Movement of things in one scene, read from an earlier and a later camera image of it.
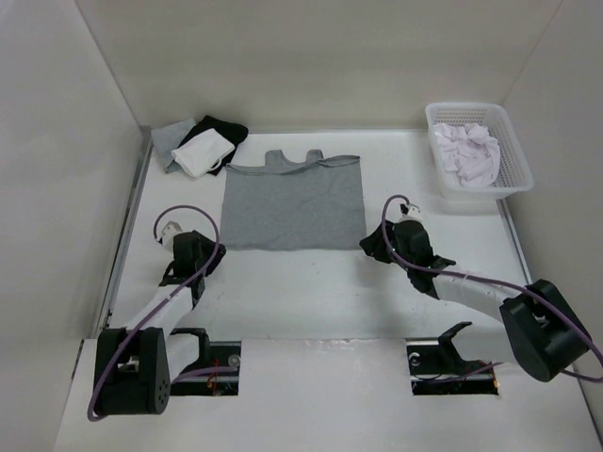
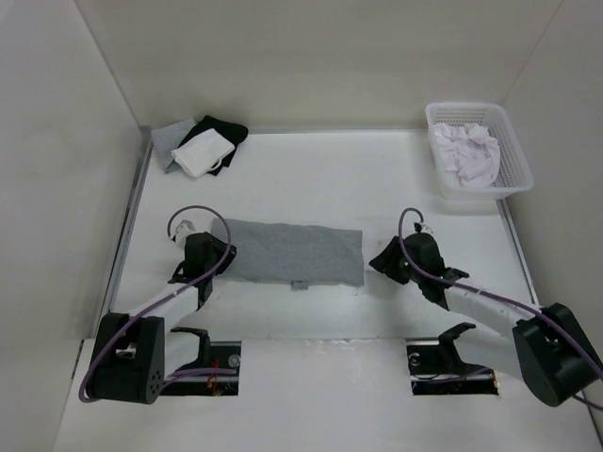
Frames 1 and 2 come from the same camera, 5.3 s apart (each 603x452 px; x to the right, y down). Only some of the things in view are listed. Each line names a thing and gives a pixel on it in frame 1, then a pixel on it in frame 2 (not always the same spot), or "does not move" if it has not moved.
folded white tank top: x=202 y=153 does not move
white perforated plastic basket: x=475 y=151 does not move
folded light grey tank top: x=168 y=138 does not move
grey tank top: x=316 y=203 to x=295 y=253
